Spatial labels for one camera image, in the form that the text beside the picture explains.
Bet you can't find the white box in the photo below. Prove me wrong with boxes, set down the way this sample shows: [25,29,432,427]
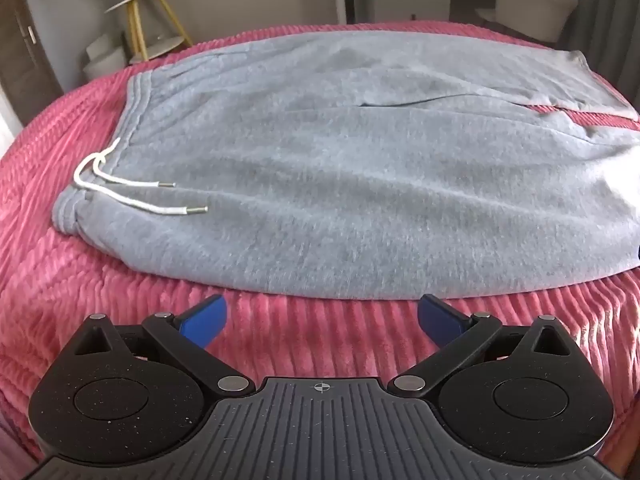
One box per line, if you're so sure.
[82,35,128,81]

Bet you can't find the dark wooden door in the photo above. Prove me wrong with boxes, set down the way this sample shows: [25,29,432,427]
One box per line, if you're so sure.
[0,0,63,126]

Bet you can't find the grey curtain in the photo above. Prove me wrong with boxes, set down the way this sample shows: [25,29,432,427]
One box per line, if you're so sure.
[565,0,640,93]

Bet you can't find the pink ribbed blanket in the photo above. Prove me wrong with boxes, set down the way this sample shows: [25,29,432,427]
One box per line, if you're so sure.
[0,22,640,480]

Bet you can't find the white shell-back chair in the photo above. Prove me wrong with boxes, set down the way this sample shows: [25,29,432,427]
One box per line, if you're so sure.
[475,0,581,43]

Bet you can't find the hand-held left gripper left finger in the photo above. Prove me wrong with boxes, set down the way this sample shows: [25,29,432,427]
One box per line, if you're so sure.
[75,294,257,395]

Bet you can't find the grey drawstring pants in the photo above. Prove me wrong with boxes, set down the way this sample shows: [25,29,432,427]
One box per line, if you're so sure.
[52,30,640,301]

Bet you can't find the round gold-legged side table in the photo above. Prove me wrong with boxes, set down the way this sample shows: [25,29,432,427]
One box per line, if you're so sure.
[104,0,195,63]

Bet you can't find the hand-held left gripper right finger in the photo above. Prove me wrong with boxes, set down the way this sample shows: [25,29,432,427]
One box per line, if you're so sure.
[387,294,571,395]

